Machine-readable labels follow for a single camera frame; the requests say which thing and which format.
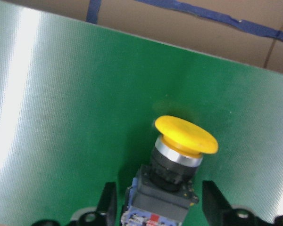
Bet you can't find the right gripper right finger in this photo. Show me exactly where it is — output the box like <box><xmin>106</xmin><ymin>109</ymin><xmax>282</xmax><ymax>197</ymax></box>
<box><xmin>202</xmin><ymin>180</ymin><xmax>233</xmax><ymax>226</ymax></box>

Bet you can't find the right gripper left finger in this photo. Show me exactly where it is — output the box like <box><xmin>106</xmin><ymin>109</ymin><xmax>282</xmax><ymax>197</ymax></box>
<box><xmin>95</xmin><ymin>182</ymin><xmax>117</xmax><ymax>226</ymax></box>

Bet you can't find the yellow mushroom push button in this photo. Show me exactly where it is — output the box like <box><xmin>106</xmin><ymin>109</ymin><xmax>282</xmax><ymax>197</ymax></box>
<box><xmin>120</xmin><ymin>115</ymin><xmax>218</xmax><ymax>226</ymax></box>

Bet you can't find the green conveyor belt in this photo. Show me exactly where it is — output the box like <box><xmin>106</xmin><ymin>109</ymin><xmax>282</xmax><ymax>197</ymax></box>
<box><xmin>0</xmin><ymin>1</ymin><xmax>283</xmax><ymax>226</ymax></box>

